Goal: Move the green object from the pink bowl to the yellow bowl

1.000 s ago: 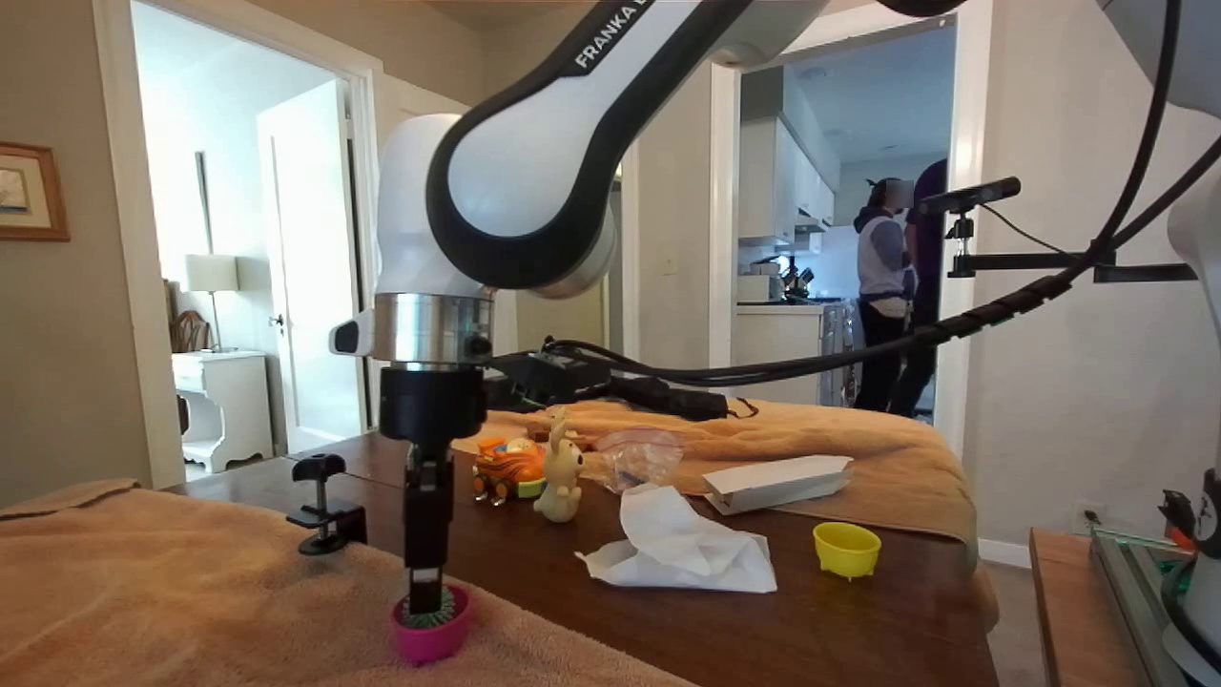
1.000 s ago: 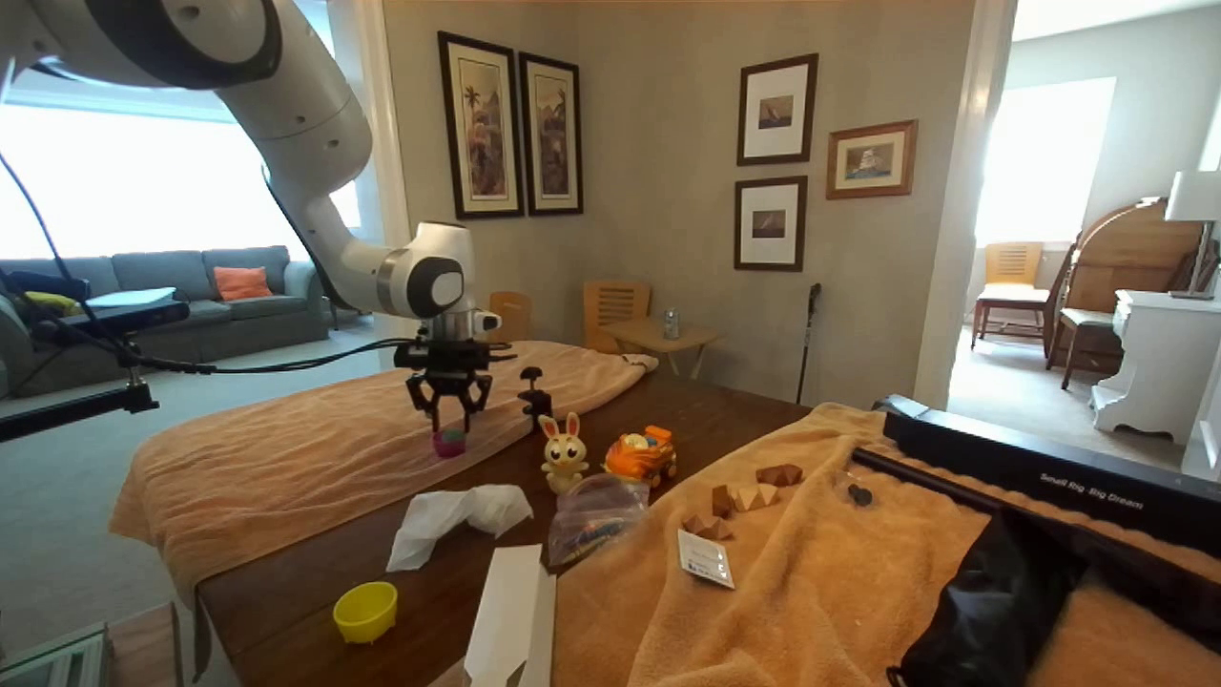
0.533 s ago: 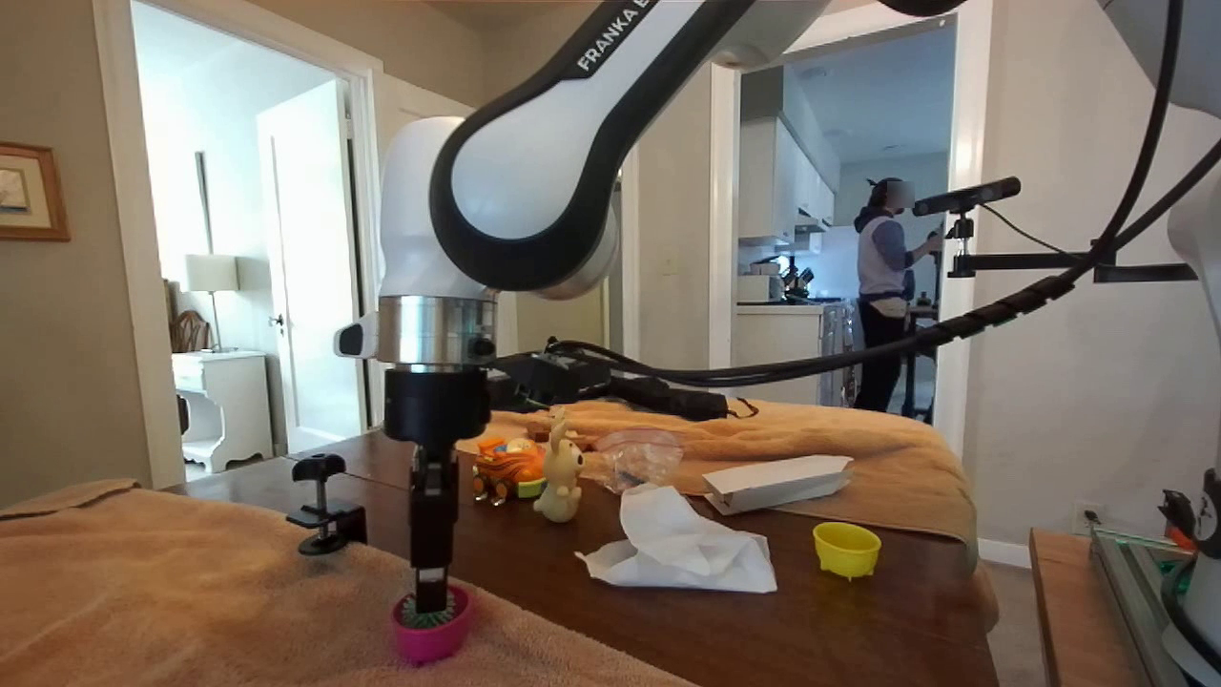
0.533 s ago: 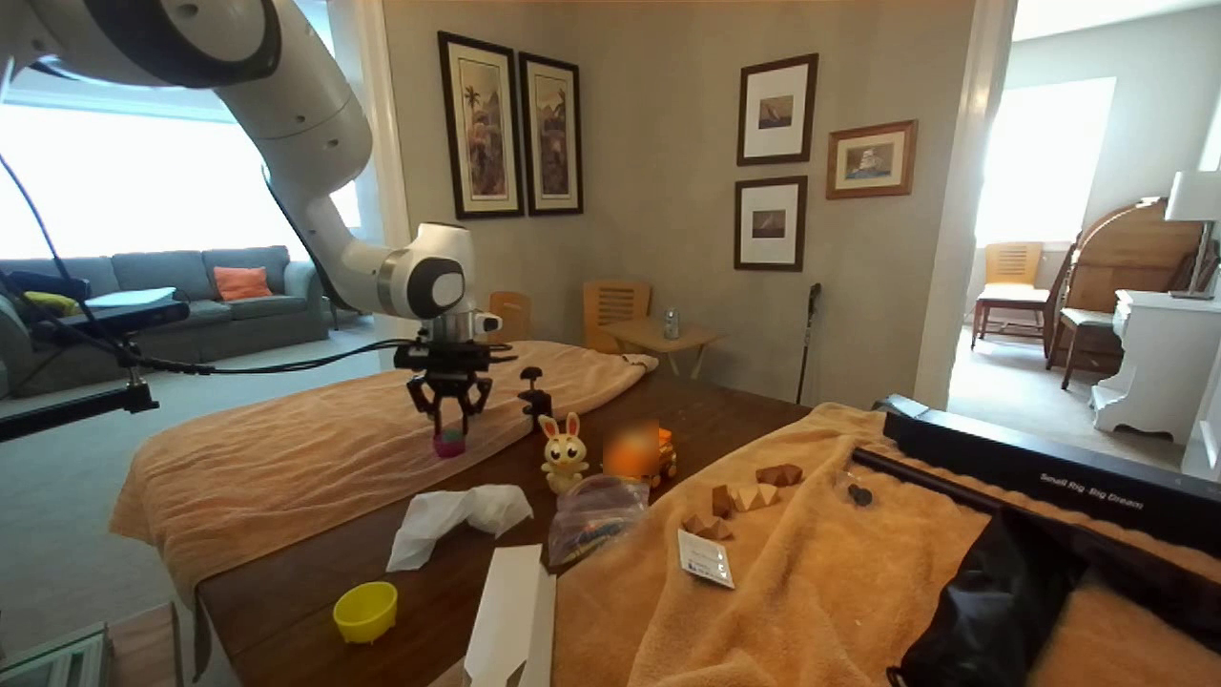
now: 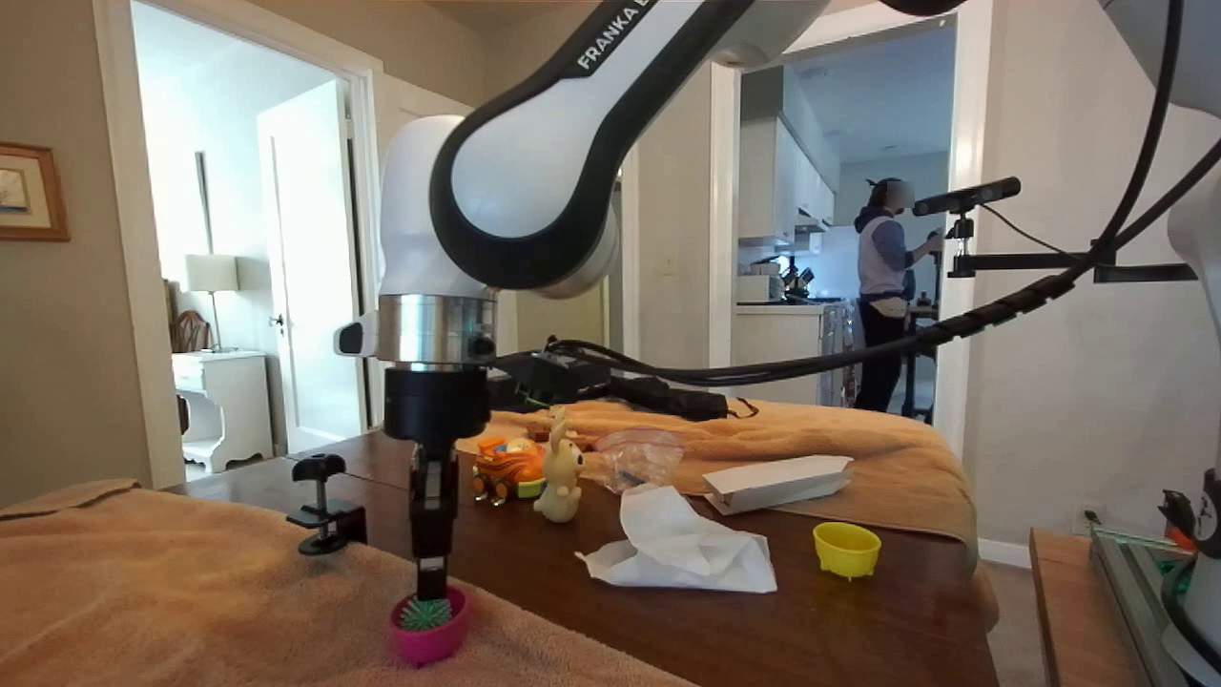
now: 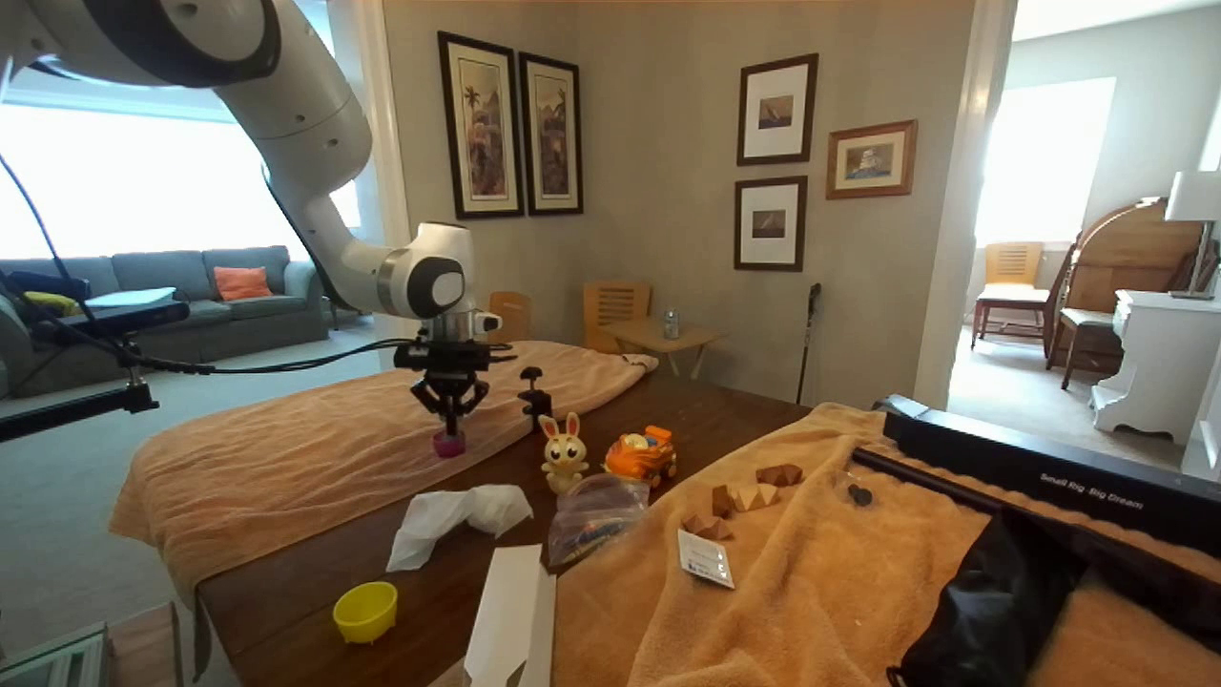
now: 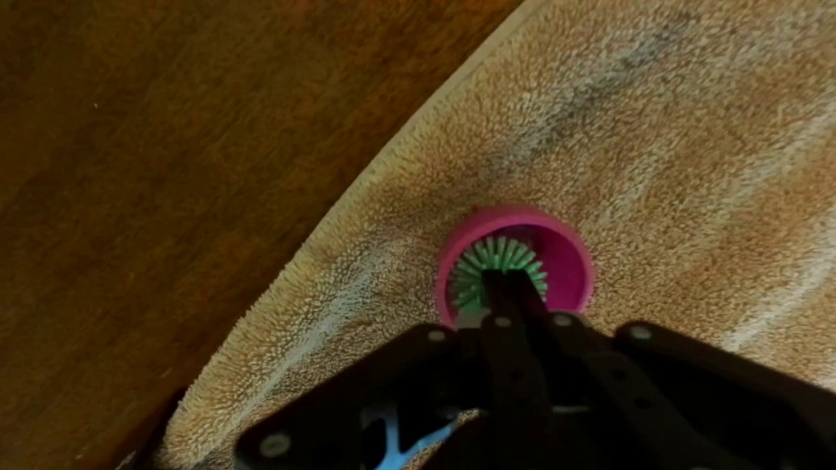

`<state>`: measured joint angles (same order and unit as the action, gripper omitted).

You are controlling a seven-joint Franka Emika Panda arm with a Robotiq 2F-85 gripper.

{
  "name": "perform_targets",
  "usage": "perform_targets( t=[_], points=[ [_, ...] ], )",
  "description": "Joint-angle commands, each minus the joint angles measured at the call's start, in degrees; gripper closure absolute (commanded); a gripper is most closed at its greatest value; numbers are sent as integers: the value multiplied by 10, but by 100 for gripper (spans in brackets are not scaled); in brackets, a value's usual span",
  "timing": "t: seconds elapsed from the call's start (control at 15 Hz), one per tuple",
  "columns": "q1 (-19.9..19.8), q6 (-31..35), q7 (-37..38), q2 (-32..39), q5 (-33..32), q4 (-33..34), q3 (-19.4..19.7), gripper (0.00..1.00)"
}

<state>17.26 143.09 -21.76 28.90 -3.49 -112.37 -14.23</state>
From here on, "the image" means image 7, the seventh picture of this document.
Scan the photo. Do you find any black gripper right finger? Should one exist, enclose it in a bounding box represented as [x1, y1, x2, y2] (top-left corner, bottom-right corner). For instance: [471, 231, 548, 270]
[508, 270, 836, 470]

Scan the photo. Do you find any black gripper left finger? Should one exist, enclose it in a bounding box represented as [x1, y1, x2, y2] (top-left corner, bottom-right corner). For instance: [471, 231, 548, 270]
[232, 270, 525, 470]

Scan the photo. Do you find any green spiky ball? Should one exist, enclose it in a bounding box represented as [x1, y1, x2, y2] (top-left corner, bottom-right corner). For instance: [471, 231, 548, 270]
[451, 232, 552, 316]

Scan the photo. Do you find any plain orange towel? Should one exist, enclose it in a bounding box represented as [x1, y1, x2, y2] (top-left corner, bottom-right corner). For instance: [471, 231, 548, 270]
[159, 0, 836, 470]

